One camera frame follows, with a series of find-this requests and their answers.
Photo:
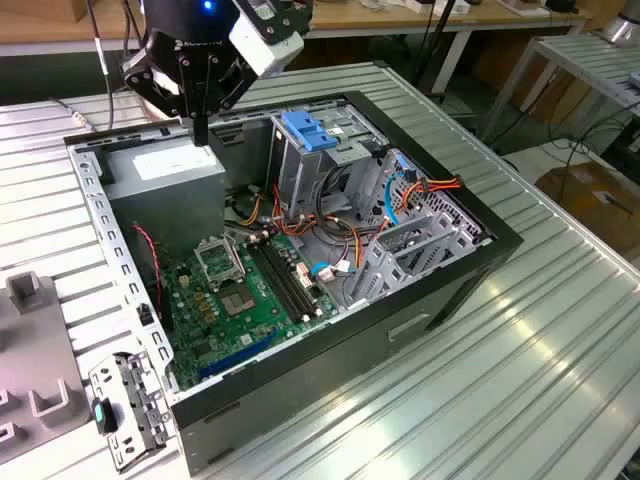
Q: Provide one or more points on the grey metal disk bay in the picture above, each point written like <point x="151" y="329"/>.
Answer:
<point x="385" y="265"/>

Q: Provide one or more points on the brown cardboard box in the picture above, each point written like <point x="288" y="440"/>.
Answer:
<point x="590" y="200"/>

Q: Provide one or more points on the black open PC case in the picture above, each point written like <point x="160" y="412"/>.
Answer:
<point x="300" y="375"/>

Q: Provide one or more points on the blue expansion slot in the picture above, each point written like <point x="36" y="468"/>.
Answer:
<point x="235" y="357"/>

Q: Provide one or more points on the small brown desk box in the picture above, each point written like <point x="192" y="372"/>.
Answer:
<point x="82" y="10"/>

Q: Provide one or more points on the CPU socket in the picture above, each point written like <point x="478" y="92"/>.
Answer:
<point x="237" y="301"/>

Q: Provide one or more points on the wooden desk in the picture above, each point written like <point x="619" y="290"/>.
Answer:
<point x="480" y="17"/>

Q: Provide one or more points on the black RAM slot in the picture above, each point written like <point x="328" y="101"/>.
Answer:
<point x="288" y="279"/>
<point x="280" y="282"/>
<point x="274" y="285"/>
<point x="294" y="276"/>

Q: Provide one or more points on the grey parts rack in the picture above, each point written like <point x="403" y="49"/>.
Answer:
<point x="35" y="350"/>

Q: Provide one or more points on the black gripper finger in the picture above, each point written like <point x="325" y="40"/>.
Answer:
<point x="155" y="75"/>
<point x="232" y="82"/>

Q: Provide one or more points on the grey optical drive cage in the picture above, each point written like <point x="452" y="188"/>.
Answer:
<point x="295" y="170"/>

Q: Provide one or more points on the grey power supply unit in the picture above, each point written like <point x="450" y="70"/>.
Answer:
<point x="165" y="210"/>

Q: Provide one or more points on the green motherboard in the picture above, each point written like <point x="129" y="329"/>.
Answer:
<point x="250" y="335"/>

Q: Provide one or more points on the blue plastic drive latch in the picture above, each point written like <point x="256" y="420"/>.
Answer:
<point x="307" y="132"/>

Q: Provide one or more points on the metal card retainer bracket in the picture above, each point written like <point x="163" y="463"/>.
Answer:
<point x="145" y="400"/>

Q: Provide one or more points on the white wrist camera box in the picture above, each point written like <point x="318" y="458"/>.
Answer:
<point x="265" y="45"/>

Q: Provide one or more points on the metal locking lever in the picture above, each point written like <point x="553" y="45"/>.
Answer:
<point x="235" y="255"/>

